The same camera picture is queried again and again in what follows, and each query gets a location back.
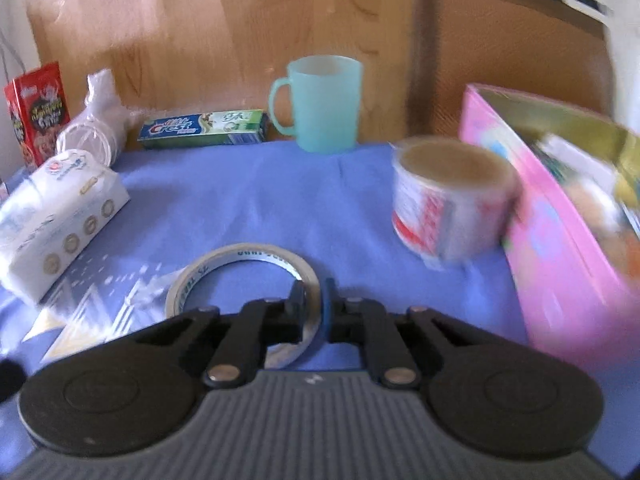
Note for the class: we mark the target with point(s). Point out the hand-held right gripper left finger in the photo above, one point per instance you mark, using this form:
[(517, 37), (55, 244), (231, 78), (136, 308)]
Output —
[(299, 315)]

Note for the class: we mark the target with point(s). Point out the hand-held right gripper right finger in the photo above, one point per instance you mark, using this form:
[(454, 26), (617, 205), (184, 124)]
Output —
[(328, 315)]

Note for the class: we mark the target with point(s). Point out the clear tape roll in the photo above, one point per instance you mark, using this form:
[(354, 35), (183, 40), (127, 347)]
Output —
[(235, 255)]

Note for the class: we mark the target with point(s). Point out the pink box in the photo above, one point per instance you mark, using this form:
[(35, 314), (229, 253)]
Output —
[(555, 280)]

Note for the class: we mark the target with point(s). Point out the green patterned tissue pack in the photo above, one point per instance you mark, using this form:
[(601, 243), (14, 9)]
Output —
[(575, 170)]

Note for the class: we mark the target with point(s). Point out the blue printed tablecloth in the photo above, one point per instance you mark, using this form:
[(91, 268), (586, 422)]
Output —
[(250, 200)]

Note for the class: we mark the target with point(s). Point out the red-white can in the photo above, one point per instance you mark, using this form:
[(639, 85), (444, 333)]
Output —
[(450, 195)]

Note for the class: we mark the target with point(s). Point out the teal plastic cup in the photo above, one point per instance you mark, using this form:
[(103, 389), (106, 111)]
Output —
[(327, 105)]

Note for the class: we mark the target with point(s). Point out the green toothpaste box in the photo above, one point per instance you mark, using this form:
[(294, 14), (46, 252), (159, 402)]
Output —
[(200, 127)]

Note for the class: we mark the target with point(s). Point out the white tissue pack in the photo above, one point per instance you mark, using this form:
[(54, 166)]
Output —
[(55, 215)]

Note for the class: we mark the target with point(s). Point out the bagged stack of plastic cups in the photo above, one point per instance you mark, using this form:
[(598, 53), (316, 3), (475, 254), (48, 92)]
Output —
[(92, 135)]

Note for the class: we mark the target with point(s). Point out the wooden board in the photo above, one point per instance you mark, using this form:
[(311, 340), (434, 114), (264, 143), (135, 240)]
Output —
[(200, 30)]

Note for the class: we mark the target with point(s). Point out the brown cardboard box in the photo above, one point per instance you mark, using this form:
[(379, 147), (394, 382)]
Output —
[(500, 60)]

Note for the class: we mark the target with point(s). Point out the red cereal box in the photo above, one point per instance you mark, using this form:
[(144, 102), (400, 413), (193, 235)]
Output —
[(37, 115)]

